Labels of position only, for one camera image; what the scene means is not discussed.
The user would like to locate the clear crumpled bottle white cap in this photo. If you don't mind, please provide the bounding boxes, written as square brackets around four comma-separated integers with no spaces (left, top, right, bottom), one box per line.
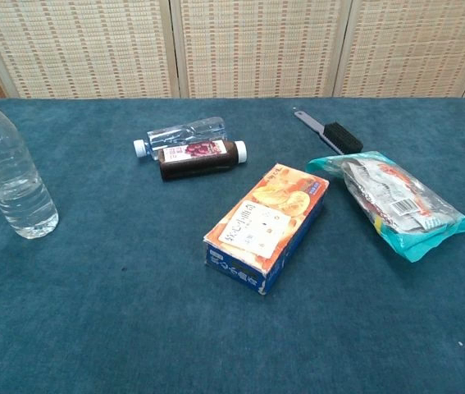
[133,116,230,161]

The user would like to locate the grey brush black bristles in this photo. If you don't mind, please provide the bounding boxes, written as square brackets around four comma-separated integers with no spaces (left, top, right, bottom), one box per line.
[293,109,364,156]

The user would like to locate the dark brown drink bottle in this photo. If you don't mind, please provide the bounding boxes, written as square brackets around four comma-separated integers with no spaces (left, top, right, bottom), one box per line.
[157,139,248,182]

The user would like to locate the teal table cloth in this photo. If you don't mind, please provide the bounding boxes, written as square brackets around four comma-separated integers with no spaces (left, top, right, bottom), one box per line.
[0,97,465,394]

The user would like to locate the transparent water bottle green-white cap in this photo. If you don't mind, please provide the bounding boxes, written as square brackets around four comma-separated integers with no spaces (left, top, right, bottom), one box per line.
[0,77,60,241]

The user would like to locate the orange biscuit box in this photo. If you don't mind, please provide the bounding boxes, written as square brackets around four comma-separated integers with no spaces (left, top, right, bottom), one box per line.
[203,163,331,296]

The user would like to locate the teal snack bag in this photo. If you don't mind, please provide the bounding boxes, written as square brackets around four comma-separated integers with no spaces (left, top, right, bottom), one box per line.
[305,150,465,263]

